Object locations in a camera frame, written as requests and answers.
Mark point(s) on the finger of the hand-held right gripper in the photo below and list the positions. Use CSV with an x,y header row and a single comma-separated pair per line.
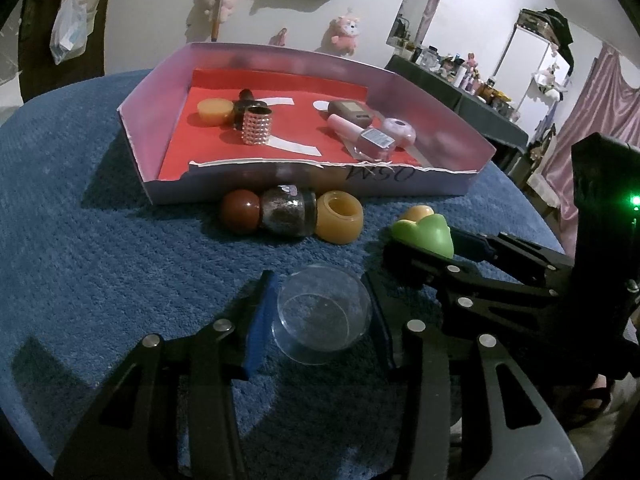
x,y
450,285
500,250

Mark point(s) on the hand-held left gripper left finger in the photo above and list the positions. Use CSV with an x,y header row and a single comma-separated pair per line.
x,y
257,330

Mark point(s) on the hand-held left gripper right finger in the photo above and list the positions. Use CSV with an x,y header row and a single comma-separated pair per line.
x,y
382,320

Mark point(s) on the green and yellow heart toy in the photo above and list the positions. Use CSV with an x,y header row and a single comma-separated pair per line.
x,y
425,230

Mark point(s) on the clear plastic dish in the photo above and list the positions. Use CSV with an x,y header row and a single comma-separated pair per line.
x,y
320,317

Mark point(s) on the pink round compact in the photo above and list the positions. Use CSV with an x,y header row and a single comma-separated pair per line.
x,y
400,130

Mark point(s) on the pink nail polish bottle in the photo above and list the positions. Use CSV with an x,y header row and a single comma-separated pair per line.
x,y
362,135

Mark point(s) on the silver studded cylinder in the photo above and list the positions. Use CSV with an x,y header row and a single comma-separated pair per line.
x,y
257,130

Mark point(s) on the pink cardboard box red bottom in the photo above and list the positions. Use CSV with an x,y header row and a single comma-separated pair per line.
x,y
300,125

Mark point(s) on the dark green nail polish bottle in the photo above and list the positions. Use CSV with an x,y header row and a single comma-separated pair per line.
x,y
246,105

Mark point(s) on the pink curtain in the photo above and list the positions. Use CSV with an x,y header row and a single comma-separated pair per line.
x,y
590,125

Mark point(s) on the dark glitter jar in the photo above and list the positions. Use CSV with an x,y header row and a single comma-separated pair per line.
x,y
275,211

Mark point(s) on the table with dark cloth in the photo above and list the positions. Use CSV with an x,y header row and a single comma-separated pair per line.
x,y
465,105

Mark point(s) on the white plush toy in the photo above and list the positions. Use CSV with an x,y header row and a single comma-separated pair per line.
x,y
550,80

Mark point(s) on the row of bottles and jars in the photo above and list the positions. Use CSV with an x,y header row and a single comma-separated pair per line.
x,y
460,75

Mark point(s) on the brown rounded case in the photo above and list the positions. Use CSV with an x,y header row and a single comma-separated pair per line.
x,y
352,112

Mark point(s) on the white metal rack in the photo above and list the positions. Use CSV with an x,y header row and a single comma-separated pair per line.
x,y
540,45

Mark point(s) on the small yellow cup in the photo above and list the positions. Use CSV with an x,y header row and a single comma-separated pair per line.
x,y
215,111

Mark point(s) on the pink plush with white face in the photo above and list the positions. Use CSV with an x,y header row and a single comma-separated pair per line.
x,y
346,32

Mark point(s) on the small pink hanging figure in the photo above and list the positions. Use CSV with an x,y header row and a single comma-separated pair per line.
x,y
278,37

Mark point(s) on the orange and white pen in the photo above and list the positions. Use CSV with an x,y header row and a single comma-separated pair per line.
x,y
220,5

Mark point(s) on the clear plastic bag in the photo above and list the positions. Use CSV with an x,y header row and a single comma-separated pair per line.
x,y
70,30

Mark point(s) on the wall mirror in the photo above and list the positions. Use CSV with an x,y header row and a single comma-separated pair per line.
x,y
425,5

